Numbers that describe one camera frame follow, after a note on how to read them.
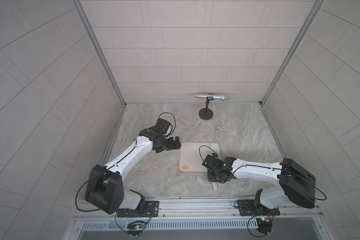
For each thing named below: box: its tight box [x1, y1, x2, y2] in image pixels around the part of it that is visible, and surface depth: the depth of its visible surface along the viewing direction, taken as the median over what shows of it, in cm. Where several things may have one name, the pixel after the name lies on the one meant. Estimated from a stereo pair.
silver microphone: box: [194, 94, 230, 102], surface depth 95 cm
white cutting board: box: [179, 142, 221, 173], surface depth 91 cm
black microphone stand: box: [199, 96, 214, 120], surface depth 111 cm
